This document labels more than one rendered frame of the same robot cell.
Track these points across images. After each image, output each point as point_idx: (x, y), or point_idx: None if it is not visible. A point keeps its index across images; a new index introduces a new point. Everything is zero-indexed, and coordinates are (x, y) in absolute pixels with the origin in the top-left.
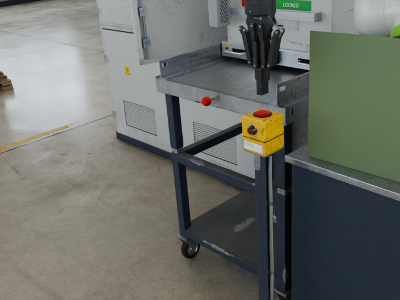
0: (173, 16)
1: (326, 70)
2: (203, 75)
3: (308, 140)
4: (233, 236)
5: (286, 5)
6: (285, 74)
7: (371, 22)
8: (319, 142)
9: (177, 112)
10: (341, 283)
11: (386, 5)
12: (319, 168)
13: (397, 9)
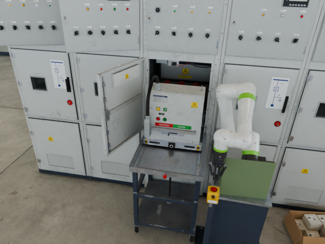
0: (116, 129)
1: (230, 169)
2: (148, 160)
3: None
4: (160, 217)
5: (179, 127)
6: (180, 152)
7: None
8: (224, 190)
9: (137, 177)
10: (230, 230)
11: None
12: (227, 199)
13: None
